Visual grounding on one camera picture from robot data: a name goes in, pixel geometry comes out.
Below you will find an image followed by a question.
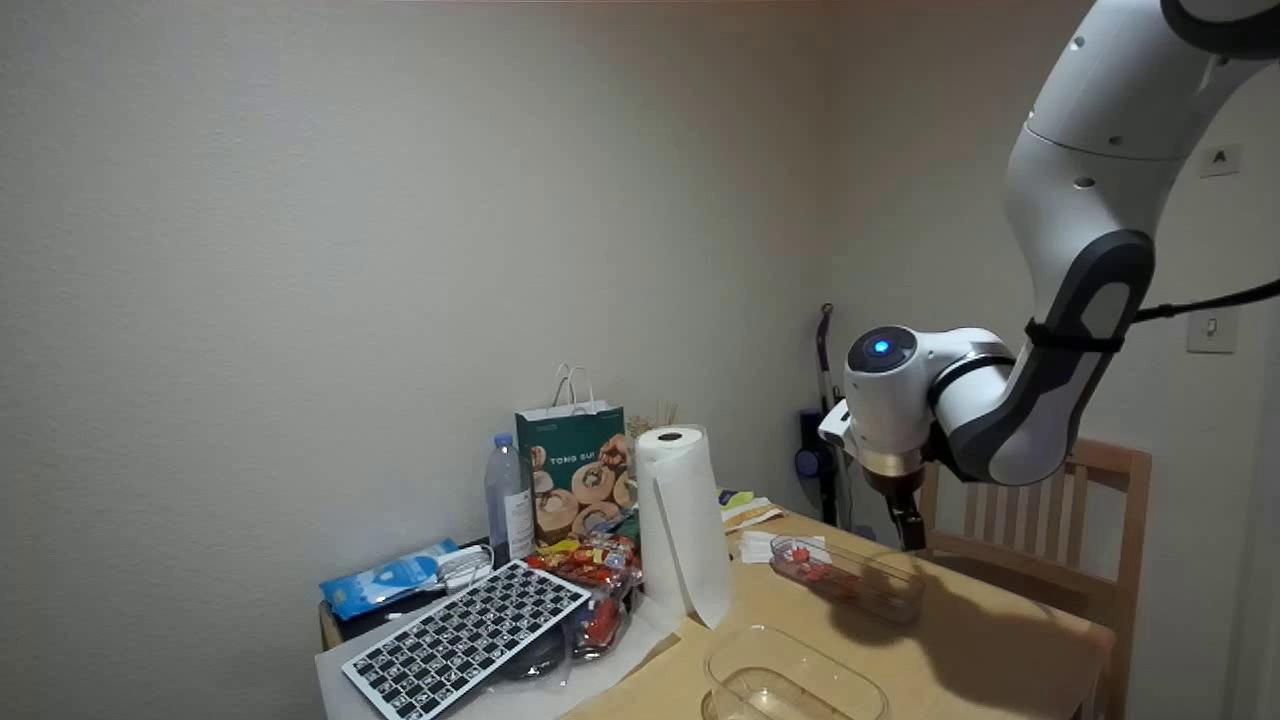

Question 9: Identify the empty clear plastic container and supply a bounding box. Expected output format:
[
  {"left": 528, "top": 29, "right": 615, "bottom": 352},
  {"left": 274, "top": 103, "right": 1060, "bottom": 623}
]
[{"left": 699, "top": 623, "right": 894, "bottom": 720}]

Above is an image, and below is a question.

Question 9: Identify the green gift bag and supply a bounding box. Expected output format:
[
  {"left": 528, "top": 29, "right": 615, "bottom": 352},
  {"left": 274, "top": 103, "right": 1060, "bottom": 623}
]
[{"left": 517, "top": 398, "right": 635, "bottom": 542}]

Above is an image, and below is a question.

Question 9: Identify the clear water bottle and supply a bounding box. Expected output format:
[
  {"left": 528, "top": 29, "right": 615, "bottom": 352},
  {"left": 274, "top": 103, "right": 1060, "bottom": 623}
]
[{"left": 484, "top": 430, "right": 525, "bottom": 560}]

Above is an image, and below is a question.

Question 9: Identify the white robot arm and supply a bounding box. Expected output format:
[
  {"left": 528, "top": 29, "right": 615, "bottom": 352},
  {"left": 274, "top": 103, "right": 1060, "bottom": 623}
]
[{"left": 821, "top": 0, "right": 1280, "bottom": 552}]

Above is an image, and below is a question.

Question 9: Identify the white paper napkin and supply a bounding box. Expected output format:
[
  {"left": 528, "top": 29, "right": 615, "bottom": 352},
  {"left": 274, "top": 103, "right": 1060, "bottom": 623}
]
[{"left": 738, "top": 531, "right": 801, "bottom": 562}]

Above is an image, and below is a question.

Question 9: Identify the yellow green small packet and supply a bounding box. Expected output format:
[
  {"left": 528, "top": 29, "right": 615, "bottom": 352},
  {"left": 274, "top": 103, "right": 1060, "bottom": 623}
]
[{"left": 719, "top": 491, "right": 781, "bottom": 529}]

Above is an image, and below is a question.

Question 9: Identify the white paper towel roll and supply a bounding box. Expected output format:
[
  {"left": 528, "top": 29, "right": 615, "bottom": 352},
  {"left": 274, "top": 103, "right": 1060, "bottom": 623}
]
[{"left": 635, "top": 423, "right": 731, "bottom": 629}]

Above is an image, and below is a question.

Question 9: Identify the clear container with red pieces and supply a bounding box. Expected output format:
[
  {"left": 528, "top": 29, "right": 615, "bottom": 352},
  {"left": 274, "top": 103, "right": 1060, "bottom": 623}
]
[{"left": 767, "top": 535, "right": 925, "bottom": 618}]

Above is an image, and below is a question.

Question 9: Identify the white cloth under items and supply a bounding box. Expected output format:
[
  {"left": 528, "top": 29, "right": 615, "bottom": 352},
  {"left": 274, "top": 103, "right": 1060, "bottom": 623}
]
[{"left": 317, "top": 595, "right": 687, "bottom": 720}]

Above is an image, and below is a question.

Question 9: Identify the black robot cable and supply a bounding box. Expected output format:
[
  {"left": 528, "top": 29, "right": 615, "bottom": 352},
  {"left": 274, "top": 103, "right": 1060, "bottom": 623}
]
[{"left": 1129, "top": 276, "right": 1280, "bottom": 327}]

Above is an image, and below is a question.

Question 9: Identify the white wall switch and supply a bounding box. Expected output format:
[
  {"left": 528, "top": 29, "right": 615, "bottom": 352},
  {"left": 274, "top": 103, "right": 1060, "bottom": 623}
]
[{"left": 1190, "top": 313, "right": 1238, "bottom": 355}]

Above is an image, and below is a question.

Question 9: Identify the blue tissue pack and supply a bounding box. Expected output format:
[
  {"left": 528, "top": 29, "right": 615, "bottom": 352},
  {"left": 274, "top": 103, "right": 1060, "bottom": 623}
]
[{"left": 320, "top": 541, "right": 456, "bottom": 618}]

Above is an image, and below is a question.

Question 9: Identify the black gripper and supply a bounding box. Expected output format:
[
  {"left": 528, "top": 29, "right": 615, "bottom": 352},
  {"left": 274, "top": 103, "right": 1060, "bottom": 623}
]
[{"left": 871, "top": 472, "right": 929, "bottom": 552}]

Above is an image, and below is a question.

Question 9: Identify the black white checkered board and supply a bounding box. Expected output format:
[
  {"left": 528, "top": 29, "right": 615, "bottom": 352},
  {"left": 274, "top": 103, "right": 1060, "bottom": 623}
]
[{"left": 340, "top": 560, "right": 592, "bottom": 720}]

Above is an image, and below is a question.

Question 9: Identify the wooden chair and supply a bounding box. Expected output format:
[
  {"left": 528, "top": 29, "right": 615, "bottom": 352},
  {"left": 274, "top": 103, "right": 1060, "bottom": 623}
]
[{"left": 921, "top": 441, "right": 1154, "bottom": 720}]

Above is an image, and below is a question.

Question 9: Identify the black vacuum cleaner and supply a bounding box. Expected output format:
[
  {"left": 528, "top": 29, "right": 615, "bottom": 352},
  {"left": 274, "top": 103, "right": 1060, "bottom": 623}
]
[{"left": 791, "top": 306, "right": 845, "bottom": 525}]

